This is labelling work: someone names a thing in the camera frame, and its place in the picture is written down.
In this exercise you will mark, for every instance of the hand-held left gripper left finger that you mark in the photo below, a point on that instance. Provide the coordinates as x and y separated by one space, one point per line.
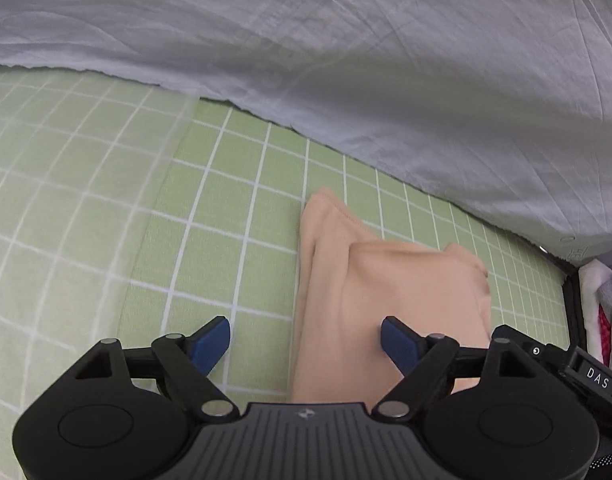
211 342

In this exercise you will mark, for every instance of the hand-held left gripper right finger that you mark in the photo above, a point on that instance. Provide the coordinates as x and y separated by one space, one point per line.
399 342

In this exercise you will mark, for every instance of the beige long-sleeve shirt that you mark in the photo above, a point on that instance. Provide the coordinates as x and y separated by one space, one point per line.
385 280

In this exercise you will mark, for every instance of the pink folded garment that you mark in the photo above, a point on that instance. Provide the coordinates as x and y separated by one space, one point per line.
605 335

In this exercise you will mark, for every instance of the black folded garment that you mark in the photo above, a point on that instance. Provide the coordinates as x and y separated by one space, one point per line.
573 305

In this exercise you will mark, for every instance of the white folded garment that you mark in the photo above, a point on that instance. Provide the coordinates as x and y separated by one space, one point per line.
593 285

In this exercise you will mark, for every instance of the green grid mat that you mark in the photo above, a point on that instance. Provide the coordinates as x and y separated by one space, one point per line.
86 185

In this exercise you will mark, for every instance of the grey printed bed sheet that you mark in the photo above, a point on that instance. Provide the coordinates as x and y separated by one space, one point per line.
336 60

